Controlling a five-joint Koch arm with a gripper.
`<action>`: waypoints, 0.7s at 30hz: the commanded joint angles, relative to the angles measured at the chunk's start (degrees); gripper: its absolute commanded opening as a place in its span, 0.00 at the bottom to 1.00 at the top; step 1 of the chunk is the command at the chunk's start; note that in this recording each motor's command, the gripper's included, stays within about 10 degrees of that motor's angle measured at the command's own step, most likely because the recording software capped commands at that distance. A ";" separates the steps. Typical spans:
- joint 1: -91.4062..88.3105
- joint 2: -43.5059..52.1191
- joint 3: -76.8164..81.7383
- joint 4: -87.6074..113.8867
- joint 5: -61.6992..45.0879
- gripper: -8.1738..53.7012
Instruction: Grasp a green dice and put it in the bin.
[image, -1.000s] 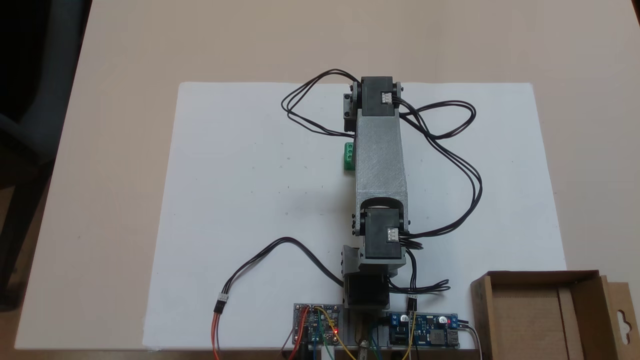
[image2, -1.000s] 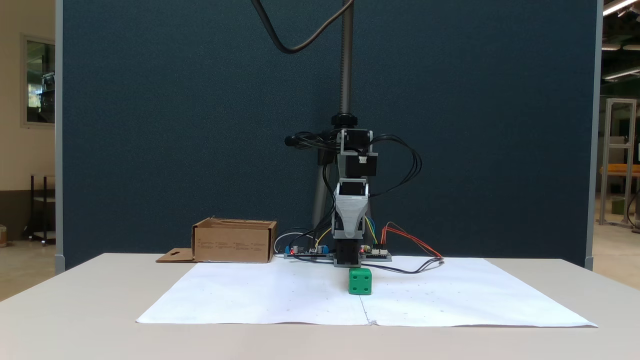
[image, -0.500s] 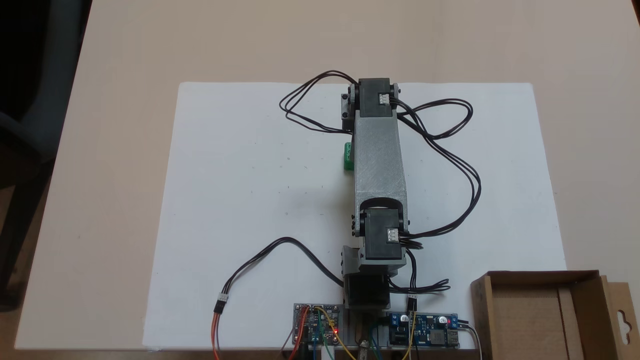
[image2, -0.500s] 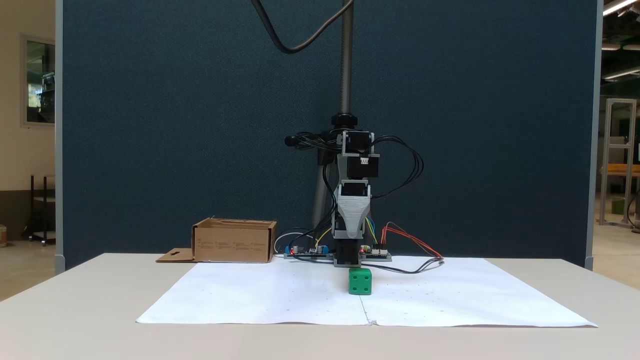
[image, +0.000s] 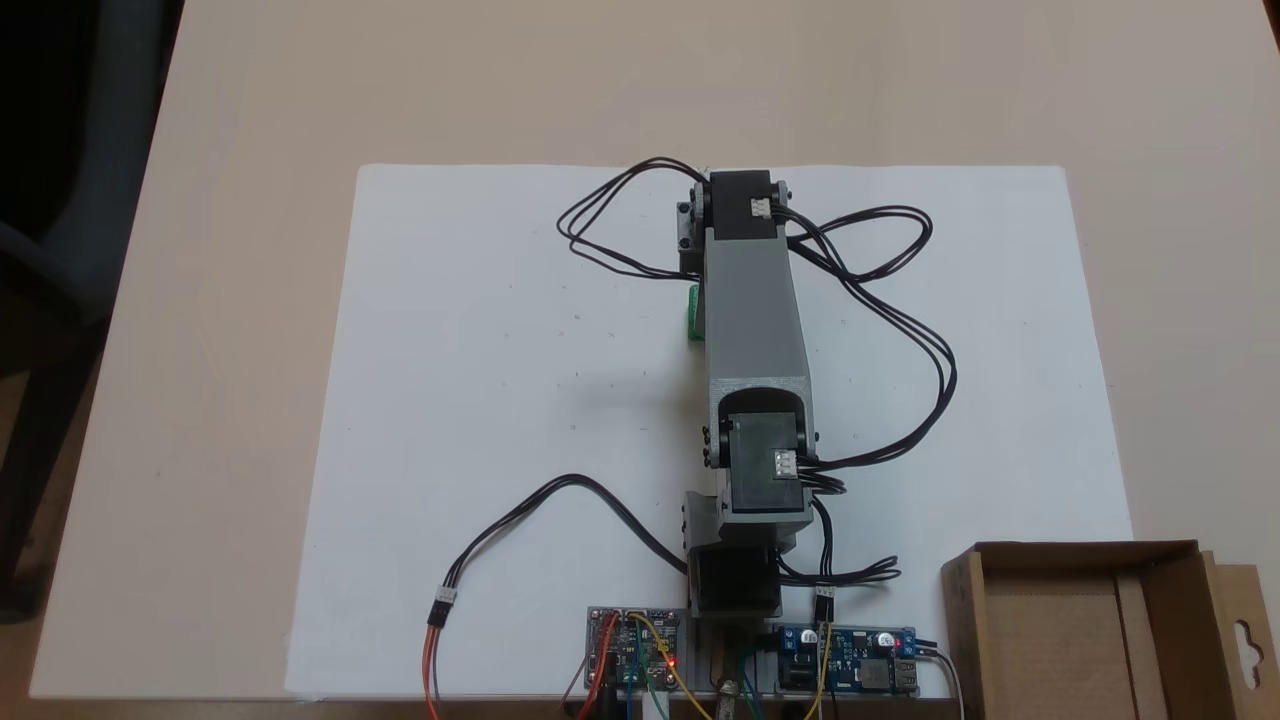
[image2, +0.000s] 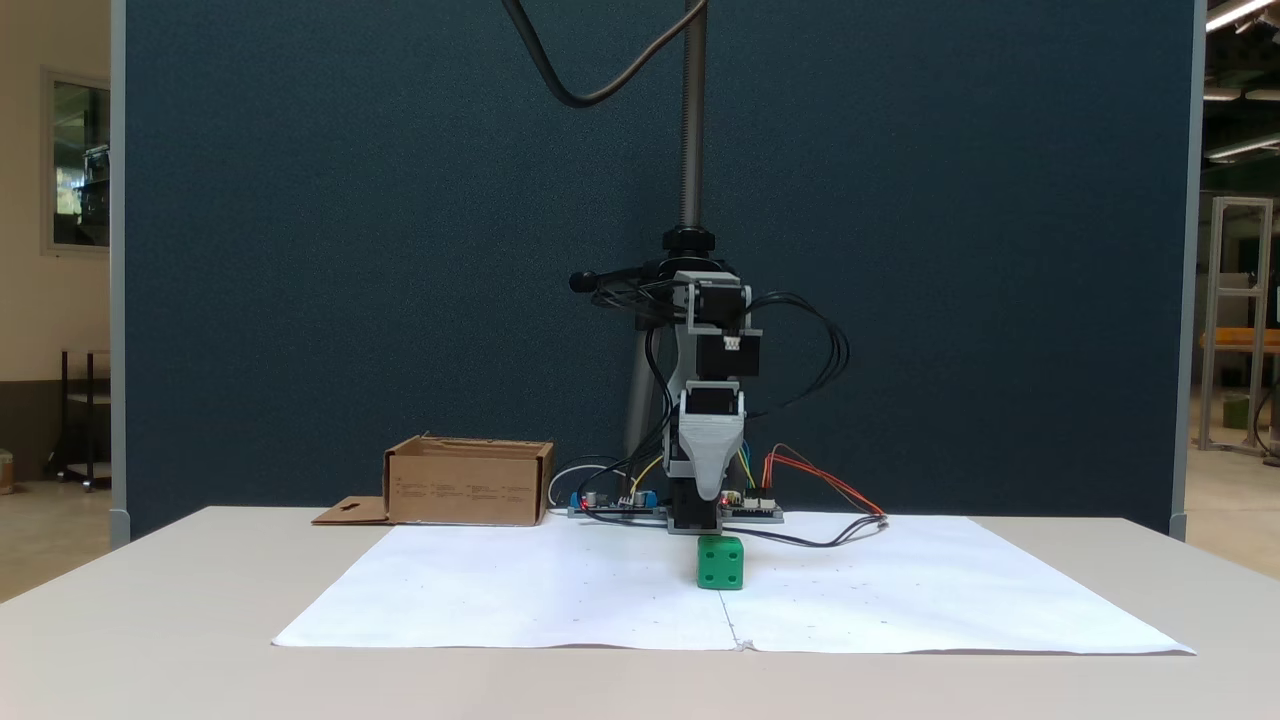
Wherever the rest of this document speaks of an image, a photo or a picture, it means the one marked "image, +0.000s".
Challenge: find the white paper sheet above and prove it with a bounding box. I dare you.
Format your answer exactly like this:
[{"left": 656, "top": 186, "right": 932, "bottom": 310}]
[
  {"left": 705, "top": 165, "right": 1137, "bottom": 701},
  {"left": 284, "top": 164, "right": 717, "bottom": 701}
]

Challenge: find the dark circuit board red LED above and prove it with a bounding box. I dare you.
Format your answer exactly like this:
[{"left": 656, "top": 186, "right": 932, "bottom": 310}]
[{"left": 586, "top": 604, "right": 692, "bottom": 693}]

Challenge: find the blue circuit board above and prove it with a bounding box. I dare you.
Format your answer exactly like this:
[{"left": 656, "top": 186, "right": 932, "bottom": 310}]
[{"left": 775, "top": 624, "right": 922, "bottom": 697}]

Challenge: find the metal clamp bolt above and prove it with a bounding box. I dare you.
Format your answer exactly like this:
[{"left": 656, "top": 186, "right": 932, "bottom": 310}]
[{"left": 711, "top": 628, "right": 747, "bottom": 720}]

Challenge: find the brown cardboard box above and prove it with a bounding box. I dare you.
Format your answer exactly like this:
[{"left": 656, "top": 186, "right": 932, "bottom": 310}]
[{"left": 940, "top": 540, "right": 1280, "bottom": 720}]

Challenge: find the dark chair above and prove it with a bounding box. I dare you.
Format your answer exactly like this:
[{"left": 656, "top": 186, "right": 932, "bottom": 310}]
[{"left": 0, "top": 0, "right": 187, "bottom": 623}]

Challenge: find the black wrist wire loop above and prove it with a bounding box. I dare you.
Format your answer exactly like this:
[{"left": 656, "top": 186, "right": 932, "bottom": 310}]
[{"left": 556, "top": 156, "right": 709, "bottom": 280}]

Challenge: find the long black wire bundle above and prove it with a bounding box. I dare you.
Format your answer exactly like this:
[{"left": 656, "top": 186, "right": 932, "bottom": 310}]
[{"left": 784, "top": 204, "right": 959, "bottom": 473}]

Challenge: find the black base wire bundle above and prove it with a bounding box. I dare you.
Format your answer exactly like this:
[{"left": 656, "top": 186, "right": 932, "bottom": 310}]
[{"left": 436, "top": 472, "right": 693, "bottom": 607}]

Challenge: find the short black wire bundle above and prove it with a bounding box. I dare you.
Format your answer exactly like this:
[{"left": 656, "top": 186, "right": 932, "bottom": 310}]
[{"left": 774, "top": 494, "right": 903, "bottom": 603}]

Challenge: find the yellow wire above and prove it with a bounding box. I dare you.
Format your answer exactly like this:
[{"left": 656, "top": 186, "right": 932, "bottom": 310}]
[
  {"left": 638, "top": 613, "right": 717, "bottom": 720},
  {"left": 804, "top": 622, "right": 833, "bottom": 720}
]

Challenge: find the orange red wire bundle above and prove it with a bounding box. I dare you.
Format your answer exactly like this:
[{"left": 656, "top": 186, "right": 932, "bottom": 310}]
[{"left": 423, "top": 598, "right": 448, "bottom": 720}]

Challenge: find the white cable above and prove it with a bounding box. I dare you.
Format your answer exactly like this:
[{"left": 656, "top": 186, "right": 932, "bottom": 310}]
[{"left": 932, "top": 648, "right": 968, "bottom": 720}]

